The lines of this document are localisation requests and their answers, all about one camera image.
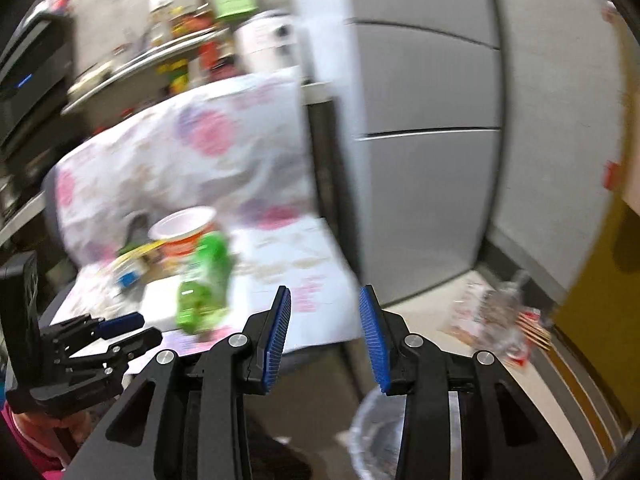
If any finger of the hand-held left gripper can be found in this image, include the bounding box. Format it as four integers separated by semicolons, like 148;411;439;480
67;327;163;386
42;311;146;356

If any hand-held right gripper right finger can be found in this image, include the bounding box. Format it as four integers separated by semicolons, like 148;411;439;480
359;285;586;480

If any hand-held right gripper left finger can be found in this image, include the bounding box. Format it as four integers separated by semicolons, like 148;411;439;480
62;286;311;480

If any small yellow and blue box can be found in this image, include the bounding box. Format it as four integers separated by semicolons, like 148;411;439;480
112;240;166;293

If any green plastic bottle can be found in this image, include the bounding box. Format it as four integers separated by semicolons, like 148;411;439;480
176;231;236;337

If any orange and white paper bowl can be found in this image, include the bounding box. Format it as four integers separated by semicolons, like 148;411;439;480
148;206;221;276

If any clear plastic trash bin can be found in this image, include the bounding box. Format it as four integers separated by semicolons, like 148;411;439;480
349;385;461;480

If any person's left forearm pink sleeve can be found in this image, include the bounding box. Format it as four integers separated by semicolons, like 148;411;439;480
0;402;68;480

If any person's left hand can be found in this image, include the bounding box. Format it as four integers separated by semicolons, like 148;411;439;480
30;407;93;456

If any crumpled plastic snack bag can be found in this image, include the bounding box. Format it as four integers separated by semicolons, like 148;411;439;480
440;280;543;368

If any clear plastic bottle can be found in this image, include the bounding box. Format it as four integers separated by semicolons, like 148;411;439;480
482;270;533;356

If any grey refrigerator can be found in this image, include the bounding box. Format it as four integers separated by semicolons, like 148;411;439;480
290;0;506;306

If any floral printed cloth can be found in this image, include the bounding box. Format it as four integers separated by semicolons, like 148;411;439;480
42;67;361;361

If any yellow wooden cabinet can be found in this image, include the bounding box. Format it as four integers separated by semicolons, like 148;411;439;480
552;195;640;411

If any black microwave oven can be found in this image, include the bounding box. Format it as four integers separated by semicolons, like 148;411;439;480
0;12;76;161

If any metal shelf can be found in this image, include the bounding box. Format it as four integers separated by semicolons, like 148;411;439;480
60;27;236;116

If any white rice cooker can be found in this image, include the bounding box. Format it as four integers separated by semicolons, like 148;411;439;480
234;10;296;76

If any group of condiment bottles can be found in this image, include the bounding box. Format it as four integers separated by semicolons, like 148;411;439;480
147;0;236;96

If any green labelled box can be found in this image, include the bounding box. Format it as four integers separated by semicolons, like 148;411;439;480
212;0;258;21

